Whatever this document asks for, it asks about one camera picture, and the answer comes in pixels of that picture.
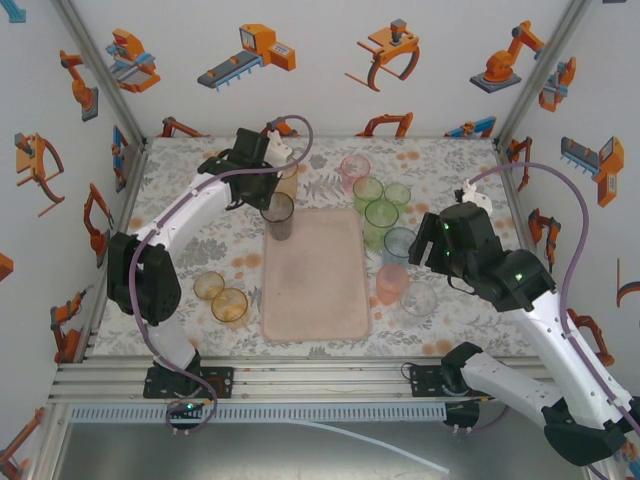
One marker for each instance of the pink plastic glass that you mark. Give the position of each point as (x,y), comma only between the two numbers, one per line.
(355,167)

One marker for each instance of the short amber plastic glass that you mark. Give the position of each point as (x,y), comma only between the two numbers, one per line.
(209,286)
(230,307)

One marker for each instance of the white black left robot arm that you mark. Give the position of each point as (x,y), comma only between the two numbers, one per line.
(150,290)

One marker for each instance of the tall amber plastic glass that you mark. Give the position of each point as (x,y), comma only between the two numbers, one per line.
(289,182)

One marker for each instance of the aluminium frame post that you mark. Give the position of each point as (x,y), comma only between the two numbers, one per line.
(47,445)
(541,75)
(102,75)

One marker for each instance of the small black electronics box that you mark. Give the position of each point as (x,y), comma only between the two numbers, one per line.
(462,412)
(180,407)

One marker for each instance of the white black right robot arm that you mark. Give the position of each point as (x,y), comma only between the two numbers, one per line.
(542,340)

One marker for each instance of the blue plastic glass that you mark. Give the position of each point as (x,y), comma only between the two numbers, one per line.
(397,245)

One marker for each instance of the floral printed tablecloth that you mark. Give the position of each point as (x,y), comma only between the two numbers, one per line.
(425,150)

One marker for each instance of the tall green plastic glass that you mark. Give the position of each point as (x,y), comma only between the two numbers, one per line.
(381,215)
(367,190)

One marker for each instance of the small green plastic glass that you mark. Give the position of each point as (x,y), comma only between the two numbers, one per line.
(397,194)

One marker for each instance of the wide aluminium base rail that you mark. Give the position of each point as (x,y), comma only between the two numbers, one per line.
(325,380)

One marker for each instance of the dark grey plastic glass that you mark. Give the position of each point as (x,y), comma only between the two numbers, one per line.
(279,225)

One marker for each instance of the clear plastic glass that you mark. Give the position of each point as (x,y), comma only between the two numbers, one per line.
(419,299)

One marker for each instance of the pale pink rectangular tray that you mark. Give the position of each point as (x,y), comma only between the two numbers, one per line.
(315,280)

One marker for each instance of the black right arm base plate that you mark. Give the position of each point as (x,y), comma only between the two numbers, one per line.
(425,382)

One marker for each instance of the salmon orange plastic glass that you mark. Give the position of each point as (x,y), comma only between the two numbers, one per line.
(392,282)

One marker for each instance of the aluminium table edge rail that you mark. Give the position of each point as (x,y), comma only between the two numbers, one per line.
(520,220)
(135,167)

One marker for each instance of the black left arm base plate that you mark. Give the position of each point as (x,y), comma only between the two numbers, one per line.
(225,389)

